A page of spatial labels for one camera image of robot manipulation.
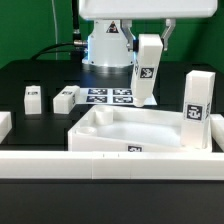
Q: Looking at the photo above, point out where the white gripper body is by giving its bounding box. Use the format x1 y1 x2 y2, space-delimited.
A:
79 0 218 20

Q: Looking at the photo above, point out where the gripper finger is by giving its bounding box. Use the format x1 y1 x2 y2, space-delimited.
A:
161 19 176 51
120 19 136 51

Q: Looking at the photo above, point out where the white desk top tray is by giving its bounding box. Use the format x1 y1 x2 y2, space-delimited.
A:
68 105 212 153

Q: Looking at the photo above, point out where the marker tag sheet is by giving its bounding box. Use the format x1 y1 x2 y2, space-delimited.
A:
77 87 158 106

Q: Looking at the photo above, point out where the right white barrier block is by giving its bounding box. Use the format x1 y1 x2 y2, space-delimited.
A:
210 114 224 152

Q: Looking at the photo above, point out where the white barrier block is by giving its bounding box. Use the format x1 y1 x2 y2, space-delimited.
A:
0 112 12 144
210 114 224 152

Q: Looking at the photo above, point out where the left white barrier block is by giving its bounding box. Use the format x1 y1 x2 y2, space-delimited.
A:
0 112 12 144

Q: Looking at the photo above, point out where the thin white cable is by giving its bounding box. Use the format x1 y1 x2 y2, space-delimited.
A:
50 0 59 61

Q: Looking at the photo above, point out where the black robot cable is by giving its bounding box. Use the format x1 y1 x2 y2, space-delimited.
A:
30 0 88 61

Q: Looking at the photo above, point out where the white front rail barrier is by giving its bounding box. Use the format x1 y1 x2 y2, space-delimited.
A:
0 151 224 180

